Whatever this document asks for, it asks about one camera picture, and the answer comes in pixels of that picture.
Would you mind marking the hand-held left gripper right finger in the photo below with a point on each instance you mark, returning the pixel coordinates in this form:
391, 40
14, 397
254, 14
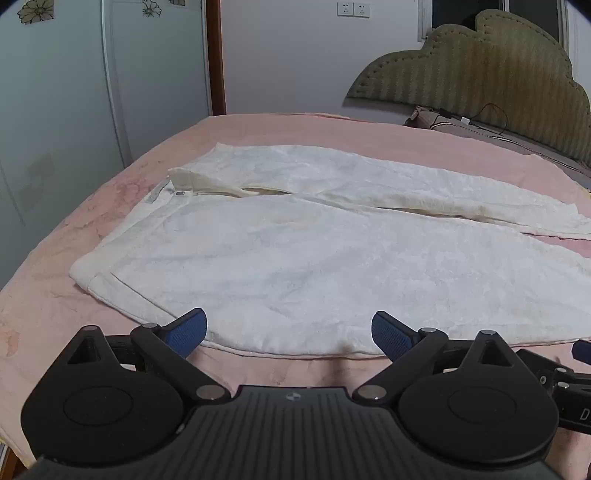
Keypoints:
388, 333

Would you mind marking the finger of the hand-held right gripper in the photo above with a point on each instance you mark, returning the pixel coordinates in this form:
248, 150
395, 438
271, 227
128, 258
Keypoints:
542, 367
581, 347

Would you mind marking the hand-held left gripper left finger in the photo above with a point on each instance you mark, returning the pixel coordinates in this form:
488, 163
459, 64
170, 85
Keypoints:
191, 330

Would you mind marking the white pants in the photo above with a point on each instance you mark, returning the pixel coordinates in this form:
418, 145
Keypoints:
295, 258

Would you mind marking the pink blanket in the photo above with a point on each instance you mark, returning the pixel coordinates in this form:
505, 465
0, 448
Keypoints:
69, 221

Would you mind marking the brown pillow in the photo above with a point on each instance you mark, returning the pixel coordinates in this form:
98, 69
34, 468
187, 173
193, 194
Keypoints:
512, 143

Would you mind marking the frosted wardrobe sliding door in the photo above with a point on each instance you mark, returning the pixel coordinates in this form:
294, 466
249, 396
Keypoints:
161, 78
46, 115

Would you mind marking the olive padded headboard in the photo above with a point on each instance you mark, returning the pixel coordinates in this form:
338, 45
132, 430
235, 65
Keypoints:
485, 74

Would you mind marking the white framed window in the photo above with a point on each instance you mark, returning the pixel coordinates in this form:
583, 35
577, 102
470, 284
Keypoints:
535, 14

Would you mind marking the brown wooden door frame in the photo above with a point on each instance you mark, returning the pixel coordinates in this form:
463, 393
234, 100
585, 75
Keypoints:
216, 55

